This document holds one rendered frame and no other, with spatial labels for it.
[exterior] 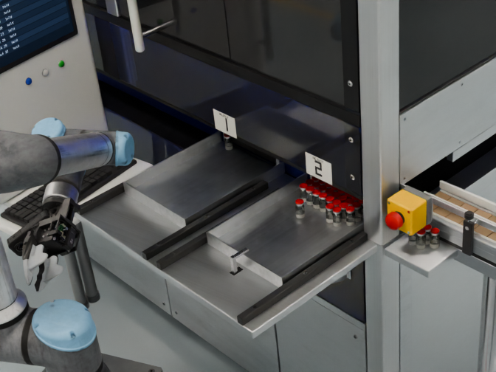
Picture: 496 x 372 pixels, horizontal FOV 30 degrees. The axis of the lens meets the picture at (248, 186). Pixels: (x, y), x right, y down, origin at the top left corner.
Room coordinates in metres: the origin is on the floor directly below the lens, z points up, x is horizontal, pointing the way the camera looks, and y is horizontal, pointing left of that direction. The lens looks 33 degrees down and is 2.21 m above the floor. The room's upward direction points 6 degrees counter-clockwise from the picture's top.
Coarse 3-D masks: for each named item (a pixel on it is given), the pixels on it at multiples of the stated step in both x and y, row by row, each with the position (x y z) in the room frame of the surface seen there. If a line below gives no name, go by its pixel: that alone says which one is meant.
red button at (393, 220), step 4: (392, 212) 1.65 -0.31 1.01; (388, 216) 1.64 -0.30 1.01; (392, 216) 1.64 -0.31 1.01; (396, 216) 1.64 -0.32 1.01; (400, 216) 1.64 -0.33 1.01; (388, 220) 1.64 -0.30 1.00; (392, 220) 1.63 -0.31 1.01; (396, 220) 1.63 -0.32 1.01; (400, 220) 1.63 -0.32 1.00; (388, 224) 1.64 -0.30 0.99; (392, 224) 1.63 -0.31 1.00; (396, 224) 1.63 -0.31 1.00; (400, 224) 1.63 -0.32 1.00; (392, 228) 1.63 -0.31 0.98; (396, 228) 1.63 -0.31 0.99
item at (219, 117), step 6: (216, 114) 2.14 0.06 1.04; (222, 114) 2.12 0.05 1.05; (216, 120) 2.14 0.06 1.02; (222, 120) 2.12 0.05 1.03; (228, 120) 2.10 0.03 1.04; (234, 120) 2.09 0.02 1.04; (216, 126) 2.15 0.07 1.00; (222, 126) 2.13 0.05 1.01; (228, 126) 2.11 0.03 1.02; (234, 126) 2.09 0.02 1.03; (228, 132) 2.11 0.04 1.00; (234, 132) 2.09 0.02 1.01
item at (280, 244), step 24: (288, 192) 1.96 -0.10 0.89; (240, 216) 1.85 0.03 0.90; (264, 216) 1.87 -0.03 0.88; (288, 216) 1.86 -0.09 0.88; (312, 216) 1.85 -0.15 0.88; (216, 240) 1.76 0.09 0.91; (240, 240) 1.79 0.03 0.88; (264, 240) 1.78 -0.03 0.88; (288, 240) 1.77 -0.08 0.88; (312, 240) 1.76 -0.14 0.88; (336, 240) 1.70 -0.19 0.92; (264, 264) 1.68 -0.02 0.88; (288, 264) 1.67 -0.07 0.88; (312, 264) 1.65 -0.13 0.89
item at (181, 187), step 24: (216, 144) 2.25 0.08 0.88; (168, 168) 2.14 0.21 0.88; (192, 168) 2.13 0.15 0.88; (216, 168) 2.12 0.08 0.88; (240, 168) 2.11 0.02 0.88; (264, 168) 2.10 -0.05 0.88; (144, 192) 2.04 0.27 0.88; (168, 192) 2.03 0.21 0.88; (192, 192) 2.02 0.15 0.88; (216, 192) 2.01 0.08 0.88; (240, 192) 1.97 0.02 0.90; (168, 216) 1.91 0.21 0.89; (192, 216) 1.87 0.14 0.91
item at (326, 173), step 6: (306, 156) 1.88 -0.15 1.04; (312, 156) 1.87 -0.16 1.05; (306, 162) 1.88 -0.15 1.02; (312, 162) 1.87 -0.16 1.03; (324, 162) 1.84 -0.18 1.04; (306, 168) 1.88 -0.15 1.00; (312, 168) 1.87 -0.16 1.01; (324, 168) 1.84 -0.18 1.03; (330, 168) 1.82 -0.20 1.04; (312, 174) 1.87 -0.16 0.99; (324, 174) 1.84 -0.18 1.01; (330, 174) 1.82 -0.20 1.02; (324, 180) 1.84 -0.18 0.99; (330, 180) 1.82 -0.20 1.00
